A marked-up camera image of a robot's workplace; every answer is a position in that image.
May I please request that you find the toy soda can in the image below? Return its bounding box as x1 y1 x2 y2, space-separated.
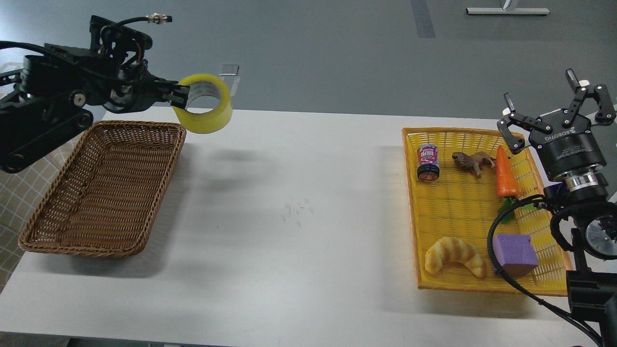
416 143 440 182

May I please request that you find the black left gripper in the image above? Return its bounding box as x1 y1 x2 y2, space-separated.
126 72 190 112

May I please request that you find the beige checkered cloth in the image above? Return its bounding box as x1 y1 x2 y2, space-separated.
0 135 80 290

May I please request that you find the white floor stand base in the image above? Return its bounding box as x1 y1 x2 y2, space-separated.
465 7 550 16

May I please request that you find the brown wicker basket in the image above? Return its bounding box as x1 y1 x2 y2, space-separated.
18 120 187 258

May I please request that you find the orange toy carrot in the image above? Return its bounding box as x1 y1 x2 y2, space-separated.
495 146 525 214

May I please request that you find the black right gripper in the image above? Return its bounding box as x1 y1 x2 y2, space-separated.
496 68 617 181

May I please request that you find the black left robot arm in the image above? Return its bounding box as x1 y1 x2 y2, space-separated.
0 13 190 174

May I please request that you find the purple foam block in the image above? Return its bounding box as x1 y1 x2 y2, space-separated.
492 234 538 278

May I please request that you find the brown toy animal figure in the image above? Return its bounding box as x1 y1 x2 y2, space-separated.
451 151 496 179

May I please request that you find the yellow tape roll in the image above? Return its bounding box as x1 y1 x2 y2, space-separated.
172 73 233 134

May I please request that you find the toy croissant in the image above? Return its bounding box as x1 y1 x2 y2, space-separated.
424 237 487 278

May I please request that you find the yellow plastic basket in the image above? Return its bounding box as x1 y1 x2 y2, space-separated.
402 128 573 296

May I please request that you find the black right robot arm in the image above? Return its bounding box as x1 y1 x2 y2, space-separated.
487 68 617 347

